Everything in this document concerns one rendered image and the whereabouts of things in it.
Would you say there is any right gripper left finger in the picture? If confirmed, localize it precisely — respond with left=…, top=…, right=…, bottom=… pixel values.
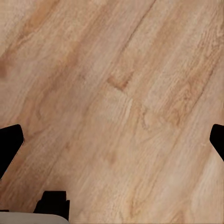
left=0, top=124, right=24, bottom=179

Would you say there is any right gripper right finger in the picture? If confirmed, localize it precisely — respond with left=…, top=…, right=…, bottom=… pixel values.
left=210, top=124, right=224, bottom=160

